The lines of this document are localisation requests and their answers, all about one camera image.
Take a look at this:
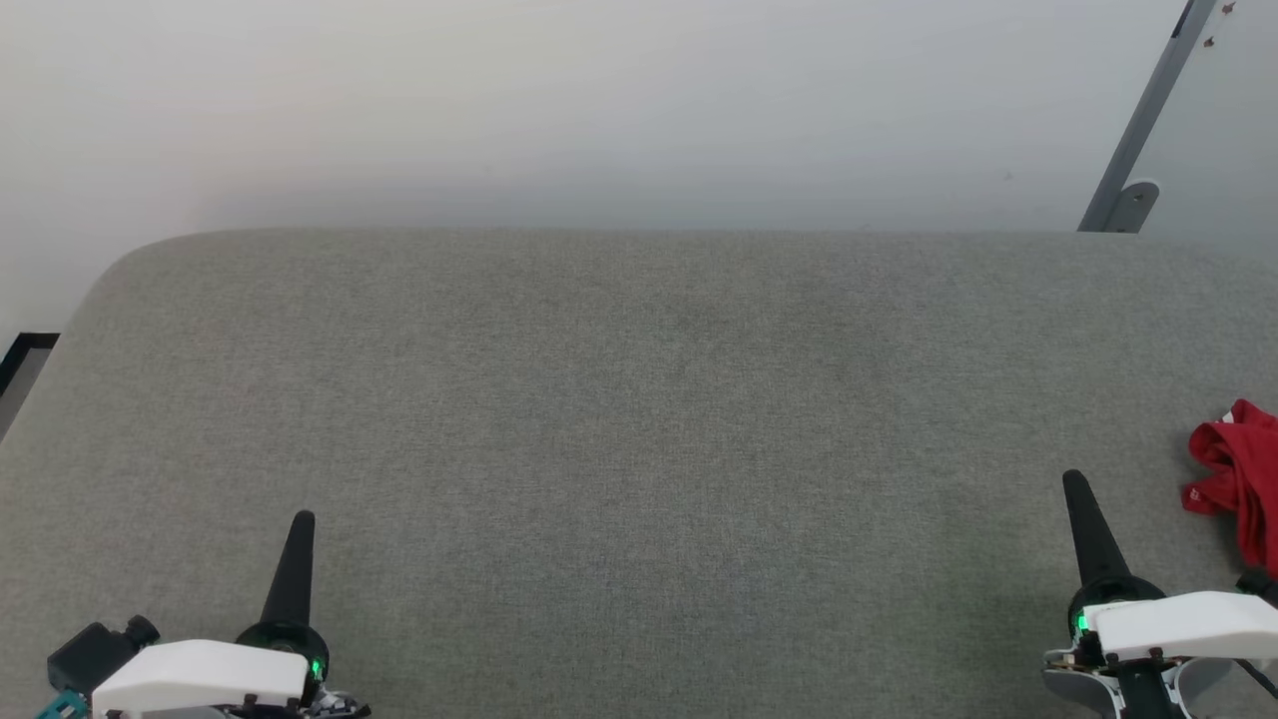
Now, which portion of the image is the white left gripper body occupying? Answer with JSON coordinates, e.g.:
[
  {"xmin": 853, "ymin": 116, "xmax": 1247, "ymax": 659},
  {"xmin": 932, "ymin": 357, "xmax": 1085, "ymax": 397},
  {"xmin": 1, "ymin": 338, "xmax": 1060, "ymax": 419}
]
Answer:
[{"xmin": 90, "ymin": 619, "xmax": 372, "ymax": 719}]

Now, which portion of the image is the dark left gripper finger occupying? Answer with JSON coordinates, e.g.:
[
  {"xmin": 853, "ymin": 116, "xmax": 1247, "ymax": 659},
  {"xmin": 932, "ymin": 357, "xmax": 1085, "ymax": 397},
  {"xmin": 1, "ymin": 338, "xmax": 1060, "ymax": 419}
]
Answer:
[{"xmin": 258, "ymin": 510, "xmax": 319, "ymax": 630}]

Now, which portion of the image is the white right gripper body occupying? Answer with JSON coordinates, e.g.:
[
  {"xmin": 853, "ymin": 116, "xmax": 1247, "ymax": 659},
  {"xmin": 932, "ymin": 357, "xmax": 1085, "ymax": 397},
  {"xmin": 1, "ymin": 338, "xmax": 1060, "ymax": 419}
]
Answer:
[{"xmin": 1066, "ymin": 576, "xmax": 1278, "ymax": 668}]

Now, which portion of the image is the red white sleeveless jersey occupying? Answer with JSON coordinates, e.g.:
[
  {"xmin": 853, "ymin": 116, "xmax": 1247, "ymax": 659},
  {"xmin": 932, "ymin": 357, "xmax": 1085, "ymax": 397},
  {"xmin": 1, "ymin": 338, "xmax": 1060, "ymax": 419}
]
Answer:
[{"xmin": 1181, "ymin": 399, "xmax": 1278, "ymax": 580}]

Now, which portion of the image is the grey metal wall bracket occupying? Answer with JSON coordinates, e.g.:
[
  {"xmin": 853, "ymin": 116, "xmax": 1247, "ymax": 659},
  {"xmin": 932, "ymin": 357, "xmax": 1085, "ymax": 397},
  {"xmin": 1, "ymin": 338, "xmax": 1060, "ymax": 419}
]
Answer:
[{"xmin": 1076, "ymin": 0, "xmax": 1221, "ymax": 234}]

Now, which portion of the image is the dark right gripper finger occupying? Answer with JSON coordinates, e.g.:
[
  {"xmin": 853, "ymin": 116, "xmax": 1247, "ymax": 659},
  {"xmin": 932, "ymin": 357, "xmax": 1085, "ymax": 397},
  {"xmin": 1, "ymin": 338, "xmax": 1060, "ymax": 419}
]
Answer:
[{"xmin": 1061, "ymin": 469, "xmax": 1134, "ymax": 590}]

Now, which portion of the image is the black floor strip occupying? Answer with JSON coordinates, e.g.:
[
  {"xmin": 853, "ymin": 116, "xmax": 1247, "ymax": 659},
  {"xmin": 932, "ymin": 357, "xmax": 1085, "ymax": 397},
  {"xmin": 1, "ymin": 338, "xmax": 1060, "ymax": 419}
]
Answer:
[{"xmin": 0, "ymin": 332, "xmax": 61, "ymax": 395}]

